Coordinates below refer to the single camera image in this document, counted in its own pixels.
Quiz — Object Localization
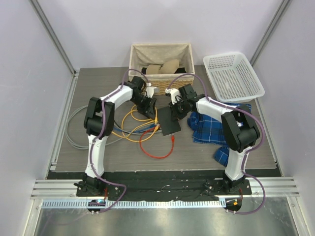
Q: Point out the black network switch box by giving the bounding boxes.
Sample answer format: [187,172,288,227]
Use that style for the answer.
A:
[157,107,181,136]

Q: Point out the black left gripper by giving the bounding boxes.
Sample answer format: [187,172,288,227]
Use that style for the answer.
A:
[131,94,157,120]

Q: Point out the blue plaid shirt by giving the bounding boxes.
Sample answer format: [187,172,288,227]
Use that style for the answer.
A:
[187,103,252,165]

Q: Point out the beige shoe in basket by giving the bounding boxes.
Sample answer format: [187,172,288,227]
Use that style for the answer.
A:
[141,59,180,75]

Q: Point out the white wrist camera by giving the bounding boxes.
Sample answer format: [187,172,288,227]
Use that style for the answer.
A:
[145,86,156,98]
[165,88,182,104]

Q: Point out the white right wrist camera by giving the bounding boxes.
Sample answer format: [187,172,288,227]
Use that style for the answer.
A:
[165,88,182,104]

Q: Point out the yellow ethernet cable short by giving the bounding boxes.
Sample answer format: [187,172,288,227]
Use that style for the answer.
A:
[111,122,160,143]

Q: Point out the white plastic perforated basket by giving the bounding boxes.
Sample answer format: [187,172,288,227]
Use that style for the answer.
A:
[203,52,265,103]

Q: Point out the blue ethernet cable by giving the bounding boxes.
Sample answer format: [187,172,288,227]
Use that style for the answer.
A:
[113,121,158,135]

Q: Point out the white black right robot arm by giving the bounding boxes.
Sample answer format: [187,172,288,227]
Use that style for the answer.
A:
[165,85,260,194]

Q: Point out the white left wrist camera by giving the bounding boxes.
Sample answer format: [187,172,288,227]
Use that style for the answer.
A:
[145,86,156,98]

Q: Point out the grey ethernet cable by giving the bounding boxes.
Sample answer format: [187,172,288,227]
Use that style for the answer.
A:
[65,105,160,149]

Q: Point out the wicker basket with liner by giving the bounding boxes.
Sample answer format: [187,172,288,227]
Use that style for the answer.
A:
[128,43,195,95]

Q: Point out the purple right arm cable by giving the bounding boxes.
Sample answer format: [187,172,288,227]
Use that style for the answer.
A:
[167,73,266,214]

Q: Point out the red ethernet cable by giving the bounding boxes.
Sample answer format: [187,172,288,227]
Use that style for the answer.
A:
[139,127,176,159]

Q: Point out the yellow ethernet cable long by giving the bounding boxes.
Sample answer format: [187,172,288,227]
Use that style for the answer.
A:
[122,105,158,124]

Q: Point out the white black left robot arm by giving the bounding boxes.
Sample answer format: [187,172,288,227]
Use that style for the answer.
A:
[83,76,157,196]

